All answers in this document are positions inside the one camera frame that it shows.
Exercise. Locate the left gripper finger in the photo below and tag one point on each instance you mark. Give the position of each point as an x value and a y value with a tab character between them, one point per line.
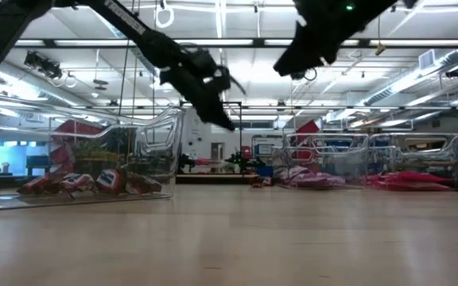
220	105
207	106

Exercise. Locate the red storage bin rack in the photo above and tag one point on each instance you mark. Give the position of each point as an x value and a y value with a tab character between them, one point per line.
70	131
306	128

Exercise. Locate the blue storage crate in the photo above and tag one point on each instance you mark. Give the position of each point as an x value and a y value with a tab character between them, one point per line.
266	171

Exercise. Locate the potted green plant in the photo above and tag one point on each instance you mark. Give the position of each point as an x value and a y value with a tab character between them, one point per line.
91	155

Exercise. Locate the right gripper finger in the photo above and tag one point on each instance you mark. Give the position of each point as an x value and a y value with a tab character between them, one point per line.
300	66
302	51

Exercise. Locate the clear plastic bin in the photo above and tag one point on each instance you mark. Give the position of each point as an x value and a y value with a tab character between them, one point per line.
412	159
332	151
161	159

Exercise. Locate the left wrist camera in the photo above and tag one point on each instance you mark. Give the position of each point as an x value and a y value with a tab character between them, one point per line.
203	59

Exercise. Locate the black ceiling camera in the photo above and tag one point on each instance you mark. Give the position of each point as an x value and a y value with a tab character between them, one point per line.
304	75
43	64

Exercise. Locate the red white candy packets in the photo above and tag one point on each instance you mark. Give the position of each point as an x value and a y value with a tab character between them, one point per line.
76	183

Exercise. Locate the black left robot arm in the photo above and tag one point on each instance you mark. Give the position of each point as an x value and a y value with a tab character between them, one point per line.
125	20

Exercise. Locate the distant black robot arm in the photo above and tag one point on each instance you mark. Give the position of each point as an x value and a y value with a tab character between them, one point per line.
185	163
245	161

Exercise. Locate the white ceiling vent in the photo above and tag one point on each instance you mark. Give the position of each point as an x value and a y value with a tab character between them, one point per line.
428	59

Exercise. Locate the grey door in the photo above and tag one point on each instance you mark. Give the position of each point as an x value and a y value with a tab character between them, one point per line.
217	151

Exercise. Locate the small blue screen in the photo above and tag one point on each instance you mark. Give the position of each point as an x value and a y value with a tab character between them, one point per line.
265	149

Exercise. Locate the black table frame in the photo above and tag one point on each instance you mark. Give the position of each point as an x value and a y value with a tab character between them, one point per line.
213	179

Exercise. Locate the white pillar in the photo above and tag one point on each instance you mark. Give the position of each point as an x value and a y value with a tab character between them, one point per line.
197	135

